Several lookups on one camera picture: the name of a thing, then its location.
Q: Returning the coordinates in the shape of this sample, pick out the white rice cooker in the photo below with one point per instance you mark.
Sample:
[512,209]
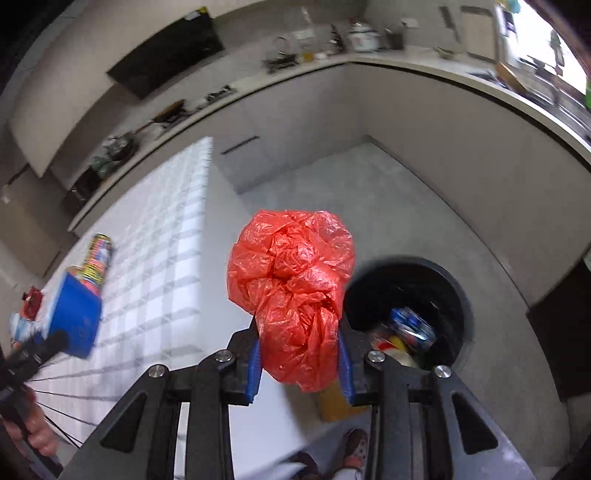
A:
[364,37]

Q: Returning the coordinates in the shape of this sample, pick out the steel pot with lid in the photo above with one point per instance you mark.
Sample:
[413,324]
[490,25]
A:
[121,147]

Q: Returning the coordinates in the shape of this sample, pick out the black utensil holder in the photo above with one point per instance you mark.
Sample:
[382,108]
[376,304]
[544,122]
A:
[396,38]

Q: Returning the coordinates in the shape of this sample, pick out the red plastic bag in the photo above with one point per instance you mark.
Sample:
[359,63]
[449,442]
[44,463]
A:
[291,277]

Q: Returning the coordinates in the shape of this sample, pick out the person's left hand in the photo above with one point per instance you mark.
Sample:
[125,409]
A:
[37,429]

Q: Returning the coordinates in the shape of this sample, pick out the black round trash bin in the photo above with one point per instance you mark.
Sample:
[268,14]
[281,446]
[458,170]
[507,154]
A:
[406,286]

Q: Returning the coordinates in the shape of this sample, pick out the green dish soap bottle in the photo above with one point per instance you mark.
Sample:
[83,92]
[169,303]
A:
[588,94]

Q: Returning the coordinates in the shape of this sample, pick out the brown wooden board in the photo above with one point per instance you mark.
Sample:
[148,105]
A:
[510,76]

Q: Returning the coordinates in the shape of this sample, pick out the brown cardboard box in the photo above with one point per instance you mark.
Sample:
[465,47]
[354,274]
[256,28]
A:
[337,406]

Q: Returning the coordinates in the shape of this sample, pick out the kitchen window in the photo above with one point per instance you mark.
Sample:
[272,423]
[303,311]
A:
[535,37]

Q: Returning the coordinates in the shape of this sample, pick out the black gas burner grate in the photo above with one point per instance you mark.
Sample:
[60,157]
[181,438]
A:
[219,94]
[178,119]

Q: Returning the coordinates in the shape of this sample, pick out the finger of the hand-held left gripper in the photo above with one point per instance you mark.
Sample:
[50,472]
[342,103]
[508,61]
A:
[76,314]

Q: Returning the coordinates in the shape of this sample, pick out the green teapot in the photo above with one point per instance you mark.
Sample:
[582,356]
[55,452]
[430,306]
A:
[100,167]

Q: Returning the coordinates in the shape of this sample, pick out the white tiled kitchen island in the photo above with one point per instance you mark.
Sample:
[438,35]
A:
[152,258]

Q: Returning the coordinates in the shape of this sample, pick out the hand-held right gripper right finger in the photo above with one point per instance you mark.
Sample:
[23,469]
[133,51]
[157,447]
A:
[345,369]

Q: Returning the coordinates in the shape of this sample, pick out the beige kitchen counter cabinets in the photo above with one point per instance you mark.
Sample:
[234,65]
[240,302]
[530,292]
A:
[300,115]

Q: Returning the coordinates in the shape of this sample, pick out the person's white trouser leg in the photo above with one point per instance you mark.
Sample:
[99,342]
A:
[348,474]

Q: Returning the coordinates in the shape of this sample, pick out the brown patterned shoe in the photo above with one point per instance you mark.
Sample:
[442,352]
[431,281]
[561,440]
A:
[304,466]
[355,445]

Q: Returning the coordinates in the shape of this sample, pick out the red and white crumpled packet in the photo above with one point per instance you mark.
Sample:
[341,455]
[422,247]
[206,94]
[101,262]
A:
[31,302]

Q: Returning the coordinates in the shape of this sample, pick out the yellow oil bottle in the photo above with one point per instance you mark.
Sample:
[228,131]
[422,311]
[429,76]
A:
[308,56]

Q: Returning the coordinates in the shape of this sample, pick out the colourful striped can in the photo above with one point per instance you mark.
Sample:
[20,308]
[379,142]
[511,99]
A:
[97,261]

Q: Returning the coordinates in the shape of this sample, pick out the dark glass bottle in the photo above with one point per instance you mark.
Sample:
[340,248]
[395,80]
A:
[338,39]

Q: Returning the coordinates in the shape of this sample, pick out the black built-in appliance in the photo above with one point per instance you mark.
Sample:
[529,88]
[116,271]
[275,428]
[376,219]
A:
[568,332]

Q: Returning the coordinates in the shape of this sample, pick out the beige upper cabinet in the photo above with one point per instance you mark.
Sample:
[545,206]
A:
[69,124]

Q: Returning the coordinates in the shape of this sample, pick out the black wok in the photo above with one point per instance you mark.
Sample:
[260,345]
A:
[168,113]

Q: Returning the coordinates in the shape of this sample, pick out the blue drink can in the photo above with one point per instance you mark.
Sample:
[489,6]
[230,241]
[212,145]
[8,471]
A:
[411,327]

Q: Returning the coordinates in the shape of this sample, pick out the yellow and white packet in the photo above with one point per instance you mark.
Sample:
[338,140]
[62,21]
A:
[397,353]

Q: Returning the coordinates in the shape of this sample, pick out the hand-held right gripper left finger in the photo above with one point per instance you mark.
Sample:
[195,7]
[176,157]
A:
[253,374]

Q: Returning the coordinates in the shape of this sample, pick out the white cutting board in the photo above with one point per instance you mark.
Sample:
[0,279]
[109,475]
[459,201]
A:
[475,34]

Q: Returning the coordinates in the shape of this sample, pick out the hanging cleaver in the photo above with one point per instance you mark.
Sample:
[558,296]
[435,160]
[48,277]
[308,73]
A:
[448,18]

